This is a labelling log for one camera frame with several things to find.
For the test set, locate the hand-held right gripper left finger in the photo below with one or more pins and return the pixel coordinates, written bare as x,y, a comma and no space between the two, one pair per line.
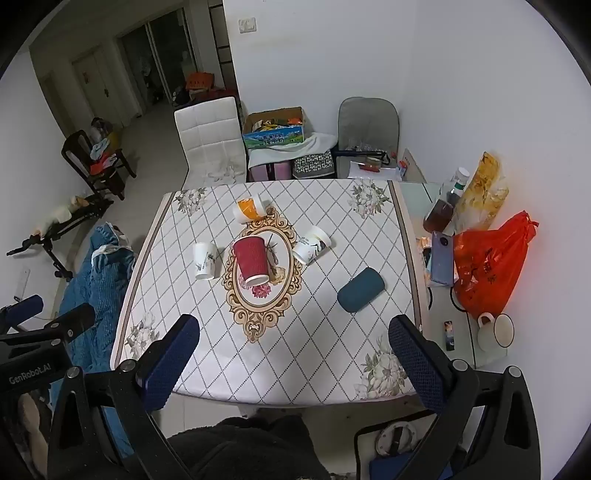
170,362

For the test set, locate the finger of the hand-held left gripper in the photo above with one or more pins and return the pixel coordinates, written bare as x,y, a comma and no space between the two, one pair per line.
74,319
25,306

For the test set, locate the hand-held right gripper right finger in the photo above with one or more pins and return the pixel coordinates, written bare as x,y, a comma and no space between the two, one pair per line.
416,364

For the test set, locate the red ribbed paper cup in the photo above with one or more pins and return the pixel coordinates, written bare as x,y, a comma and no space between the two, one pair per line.
251,261

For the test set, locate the white cup with plant print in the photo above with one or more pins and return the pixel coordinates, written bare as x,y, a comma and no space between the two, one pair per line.
205,261

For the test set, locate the white cup with landscape print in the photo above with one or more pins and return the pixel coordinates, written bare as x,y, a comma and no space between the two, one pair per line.
311,247

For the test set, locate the white cup with orange print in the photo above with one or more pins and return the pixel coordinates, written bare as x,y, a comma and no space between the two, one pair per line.
249,208

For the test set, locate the small dark lighter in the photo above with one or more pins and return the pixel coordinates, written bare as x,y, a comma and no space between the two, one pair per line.
449,335

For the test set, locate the glass side table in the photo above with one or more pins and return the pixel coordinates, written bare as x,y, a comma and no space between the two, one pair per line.
443,304

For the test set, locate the black framed stool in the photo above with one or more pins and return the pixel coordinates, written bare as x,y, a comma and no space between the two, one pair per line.
392,441

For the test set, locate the white enamel mug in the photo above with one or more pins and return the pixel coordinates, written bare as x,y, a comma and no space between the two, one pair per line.
496,332

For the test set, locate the teal glasses case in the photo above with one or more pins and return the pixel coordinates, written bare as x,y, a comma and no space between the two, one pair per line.
360,290

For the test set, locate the black tripod stand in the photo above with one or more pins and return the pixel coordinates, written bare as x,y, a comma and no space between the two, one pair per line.
69,221

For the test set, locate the diamond pattern floral tablecloth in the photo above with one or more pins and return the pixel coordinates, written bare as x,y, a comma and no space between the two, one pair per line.
323,323

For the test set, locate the blue smartphone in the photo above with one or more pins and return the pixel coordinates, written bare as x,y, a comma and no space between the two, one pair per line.
442,258

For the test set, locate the person's dark fleece clothing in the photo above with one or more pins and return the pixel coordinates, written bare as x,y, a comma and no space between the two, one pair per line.
244,450

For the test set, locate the orange plastic bag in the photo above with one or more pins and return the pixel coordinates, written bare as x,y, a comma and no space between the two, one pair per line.
489,270

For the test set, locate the dark wooden chair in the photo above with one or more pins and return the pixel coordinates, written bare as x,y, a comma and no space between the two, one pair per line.
104,182

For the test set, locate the bottle of brown liquid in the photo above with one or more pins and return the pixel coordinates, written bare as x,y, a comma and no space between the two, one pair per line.
438,214

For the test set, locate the pile of clothes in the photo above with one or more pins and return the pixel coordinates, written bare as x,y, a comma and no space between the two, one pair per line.
101,154

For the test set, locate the yellow plastic bag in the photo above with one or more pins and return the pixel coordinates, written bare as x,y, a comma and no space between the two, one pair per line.
482,196

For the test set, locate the clear bottle with white cap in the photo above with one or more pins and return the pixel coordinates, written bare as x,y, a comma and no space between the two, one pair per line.
457,184

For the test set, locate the white papers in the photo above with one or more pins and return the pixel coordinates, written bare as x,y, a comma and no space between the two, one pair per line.
374,173

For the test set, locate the cardboard sheet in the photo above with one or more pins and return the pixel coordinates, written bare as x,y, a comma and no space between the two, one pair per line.
413,166

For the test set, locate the pink storage box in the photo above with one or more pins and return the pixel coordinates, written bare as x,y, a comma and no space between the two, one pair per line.
270,171

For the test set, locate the black white patterned bag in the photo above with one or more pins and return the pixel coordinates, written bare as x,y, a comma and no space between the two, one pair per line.
313,164

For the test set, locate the white padded chair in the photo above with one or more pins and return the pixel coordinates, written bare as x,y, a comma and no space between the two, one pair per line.
210,134

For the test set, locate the white cloth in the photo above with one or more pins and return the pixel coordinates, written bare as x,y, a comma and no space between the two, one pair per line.
300,147

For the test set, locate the grey cushioned chair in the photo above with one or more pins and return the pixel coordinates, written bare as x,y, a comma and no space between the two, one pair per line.
367,122

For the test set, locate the cardboard box with snacks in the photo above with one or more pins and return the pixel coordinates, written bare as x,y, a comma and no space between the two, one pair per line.
272,134

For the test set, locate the white wall switch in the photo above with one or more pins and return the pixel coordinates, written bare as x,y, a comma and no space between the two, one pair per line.
247,24

